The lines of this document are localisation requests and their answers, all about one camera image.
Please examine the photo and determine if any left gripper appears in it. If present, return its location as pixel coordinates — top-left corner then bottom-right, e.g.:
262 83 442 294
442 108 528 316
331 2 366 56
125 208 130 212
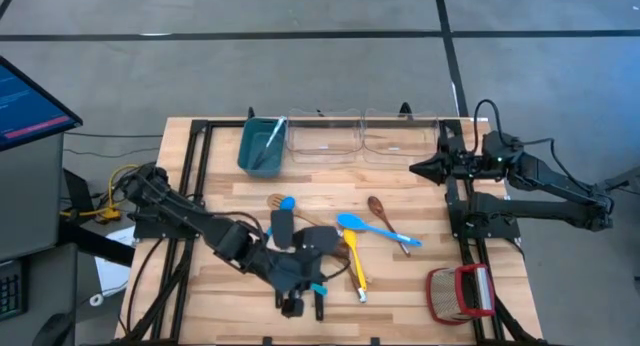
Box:
269 254 327 319

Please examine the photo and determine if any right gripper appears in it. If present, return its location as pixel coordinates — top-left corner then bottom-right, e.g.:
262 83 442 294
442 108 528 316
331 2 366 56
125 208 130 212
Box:
408 144 485 187

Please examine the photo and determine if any black rectangular spatula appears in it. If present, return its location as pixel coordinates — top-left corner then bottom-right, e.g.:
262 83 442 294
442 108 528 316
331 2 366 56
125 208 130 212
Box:
270 209 296 308

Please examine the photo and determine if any yellow spoon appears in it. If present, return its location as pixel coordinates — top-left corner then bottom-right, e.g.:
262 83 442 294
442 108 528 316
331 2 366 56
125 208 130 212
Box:
342 229 370 293

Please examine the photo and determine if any large light blue spoon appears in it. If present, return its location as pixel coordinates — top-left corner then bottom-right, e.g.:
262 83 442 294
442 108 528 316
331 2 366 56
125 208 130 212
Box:
336 212 424 249

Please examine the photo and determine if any small blue spoon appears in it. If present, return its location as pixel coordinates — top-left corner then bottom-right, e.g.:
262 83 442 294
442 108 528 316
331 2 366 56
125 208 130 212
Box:
263 196 297 237

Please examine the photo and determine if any clear plastic bin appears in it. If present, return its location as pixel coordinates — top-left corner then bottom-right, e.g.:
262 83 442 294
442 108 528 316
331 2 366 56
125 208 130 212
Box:
286 107 364 166
361 107 441 166

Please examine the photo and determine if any teal plastic bin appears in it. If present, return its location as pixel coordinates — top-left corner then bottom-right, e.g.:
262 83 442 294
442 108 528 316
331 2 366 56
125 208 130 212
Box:
236 116 289 179

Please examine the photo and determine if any white paper sheet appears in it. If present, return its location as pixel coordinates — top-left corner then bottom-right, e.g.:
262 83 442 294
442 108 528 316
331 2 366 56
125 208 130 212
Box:
93 225 137 298

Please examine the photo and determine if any black stand leg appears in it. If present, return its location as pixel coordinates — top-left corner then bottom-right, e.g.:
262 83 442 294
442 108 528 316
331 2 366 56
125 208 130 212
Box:
593 164 640 212

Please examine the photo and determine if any black cart leg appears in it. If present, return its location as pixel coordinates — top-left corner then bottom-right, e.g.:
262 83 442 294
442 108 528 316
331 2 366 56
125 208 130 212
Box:
57 219 136 267

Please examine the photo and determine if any black computer mouse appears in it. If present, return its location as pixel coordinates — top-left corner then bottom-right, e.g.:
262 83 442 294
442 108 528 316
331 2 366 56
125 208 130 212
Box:
32 312 76 346

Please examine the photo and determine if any grey side desk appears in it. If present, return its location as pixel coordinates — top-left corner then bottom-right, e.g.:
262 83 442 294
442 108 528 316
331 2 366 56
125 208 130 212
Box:
0 243 79 346

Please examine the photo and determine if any black keyboard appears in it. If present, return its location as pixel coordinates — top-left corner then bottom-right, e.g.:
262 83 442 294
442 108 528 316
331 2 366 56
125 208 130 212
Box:
0 258 27 321

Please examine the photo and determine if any grey cabinet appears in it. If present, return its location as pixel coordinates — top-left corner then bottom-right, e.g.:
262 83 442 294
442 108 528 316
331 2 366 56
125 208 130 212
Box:
0 133 66 262

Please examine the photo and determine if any computer monitor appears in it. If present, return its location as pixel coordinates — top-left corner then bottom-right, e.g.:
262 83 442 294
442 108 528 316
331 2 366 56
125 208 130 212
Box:
0 54 84 153

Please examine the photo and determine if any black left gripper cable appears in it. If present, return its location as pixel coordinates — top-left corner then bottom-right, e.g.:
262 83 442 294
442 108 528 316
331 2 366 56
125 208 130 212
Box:
319 255 352 283

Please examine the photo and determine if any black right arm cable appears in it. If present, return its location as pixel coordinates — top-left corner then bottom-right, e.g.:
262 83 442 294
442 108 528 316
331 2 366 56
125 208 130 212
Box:
471 98 601 195

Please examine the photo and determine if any pale blue handled knife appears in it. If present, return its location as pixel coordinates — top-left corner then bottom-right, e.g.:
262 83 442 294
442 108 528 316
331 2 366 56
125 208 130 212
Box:
252 115 288 170

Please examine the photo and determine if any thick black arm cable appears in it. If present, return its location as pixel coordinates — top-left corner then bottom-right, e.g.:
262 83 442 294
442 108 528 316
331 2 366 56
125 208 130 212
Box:
124 235 167 337

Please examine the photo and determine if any black metal table frame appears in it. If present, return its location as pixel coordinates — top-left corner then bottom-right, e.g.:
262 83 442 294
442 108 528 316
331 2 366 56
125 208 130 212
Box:
112 103 549 346

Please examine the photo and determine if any white cable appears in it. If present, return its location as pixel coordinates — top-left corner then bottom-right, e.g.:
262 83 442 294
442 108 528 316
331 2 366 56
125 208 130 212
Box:
88 280 129 308

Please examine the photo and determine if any yellow cable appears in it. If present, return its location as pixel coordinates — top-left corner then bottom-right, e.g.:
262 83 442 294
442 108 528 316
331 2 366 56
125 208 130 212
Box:
59 163 141 223

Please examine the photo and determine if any black floor cable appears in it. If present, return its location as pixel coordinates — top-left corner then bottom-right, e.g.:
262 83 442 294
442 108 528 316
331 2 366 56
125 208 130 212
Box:
63 146 161 158

